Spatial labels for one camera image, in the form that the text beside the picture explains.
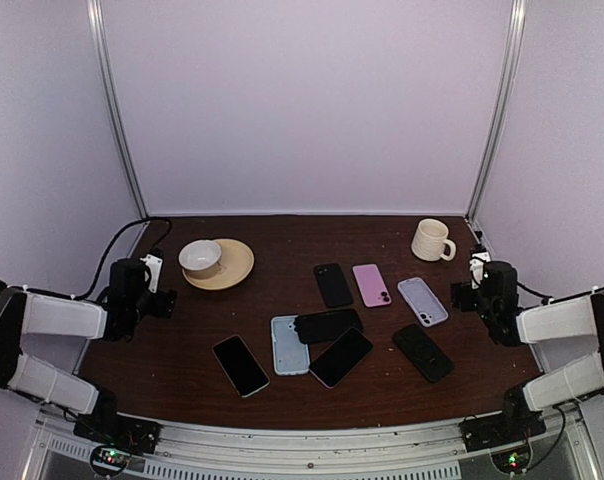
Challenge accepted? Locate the white teacup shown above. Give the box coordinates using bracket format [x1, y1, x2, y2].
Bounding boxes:
[178, 240, 222, 271]

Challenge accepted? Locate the aluminium post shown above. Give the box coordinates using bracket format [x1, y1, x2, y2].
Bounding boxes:
[465, 0, 527, 224]
[86, 0, 148, 218]

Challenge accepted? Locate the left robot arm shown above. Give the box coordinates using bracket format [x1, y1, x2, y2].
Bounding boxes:
[0, 254, 177, 444]

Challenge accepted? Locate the left aluminium post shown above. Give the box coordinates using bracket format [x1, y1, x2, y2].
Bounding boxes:
[86, 0, 148, 218]

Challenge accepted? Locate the black phone case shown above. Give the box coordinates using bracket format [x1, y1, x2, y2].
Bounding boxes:
[392, 324, 454, 383]
[293, 309, 363, 345]

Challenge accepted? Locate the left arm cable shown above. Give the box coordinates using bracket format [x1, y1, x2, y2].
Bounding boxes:
[71, 216, 174, 301]

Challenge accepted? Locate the cream ribbed mug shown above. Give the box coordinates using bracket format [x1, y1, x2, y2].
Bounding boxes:
[411, 218, 457, 262]

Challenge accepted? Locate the right aluminium post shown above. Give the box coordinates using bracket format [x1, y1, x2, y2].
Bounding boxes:
[465, 0, 527, 224]

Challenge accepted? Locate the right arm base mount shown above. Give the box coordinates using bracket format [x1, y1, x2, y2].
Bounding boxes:
[459, 386, 559, 477]

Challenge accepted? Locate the beige saucer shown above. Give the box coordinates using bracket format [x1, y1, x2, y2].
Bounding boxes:
[181, 238, 254, 291]

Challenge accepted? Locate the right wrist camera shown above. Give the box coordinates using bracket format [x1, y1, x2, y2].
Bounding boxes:
[469, 243, 491, 290]

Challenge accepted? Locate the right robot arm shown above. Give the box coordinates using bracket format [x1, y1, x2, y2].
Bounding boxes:
[451, 253, 604, 442]

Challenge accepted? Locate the lavender phone case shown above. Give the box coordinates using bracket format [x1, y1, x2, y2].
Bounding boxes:
[397, 277, 449, 328]

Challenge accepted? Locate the pink edged bare phone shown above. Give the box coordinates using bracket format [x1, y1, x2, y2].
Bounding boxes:
[309, 328, 373, 389]

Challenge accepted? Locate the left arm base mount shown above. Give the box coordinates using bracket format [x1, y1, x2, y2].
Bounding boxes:
[65, 390, 161, 478]

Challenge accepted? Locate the light blue phone case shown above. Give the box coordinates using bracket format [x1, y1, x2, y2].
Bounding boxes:
[270, 315, 310, 376]

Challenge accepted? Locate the black screen bare phone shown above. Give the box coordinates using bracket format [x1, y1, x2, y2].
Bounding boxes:
[213, 335, 270, 398]

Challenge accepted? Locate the aluminium front rail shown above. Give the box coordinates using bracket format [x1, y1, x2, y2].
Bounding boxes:
[31, 407, 598, 480]

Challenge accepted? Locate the black cased phone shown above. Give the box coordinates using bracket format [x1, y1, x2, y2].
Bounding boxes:
[313, 263, 353, 308]

